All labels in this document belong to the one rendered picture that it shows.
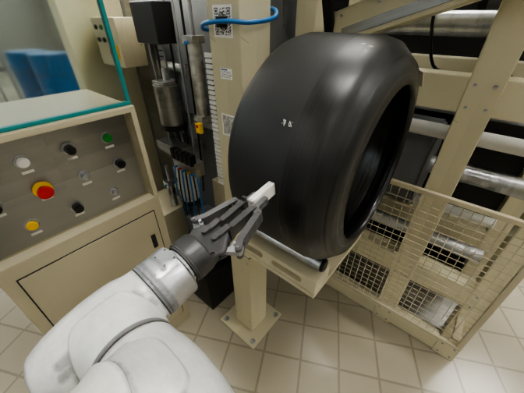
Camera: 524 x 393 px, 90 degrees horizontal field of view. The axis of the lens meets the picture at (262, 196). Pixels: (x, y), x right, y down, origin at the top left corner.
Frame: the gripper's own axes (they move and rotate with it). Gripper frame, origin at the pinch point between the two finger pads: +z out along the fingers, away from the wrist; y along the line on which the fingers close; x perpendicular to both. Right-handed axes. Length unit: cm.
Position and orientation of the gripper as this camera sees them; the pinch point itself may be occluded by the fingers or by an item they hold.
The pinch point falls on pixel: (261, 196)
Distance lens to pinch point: 53.5
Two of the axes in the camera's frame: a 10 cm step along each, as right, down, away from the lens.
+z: 6.4, -5.5, 5.4
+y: -7.7, -3.6, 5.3
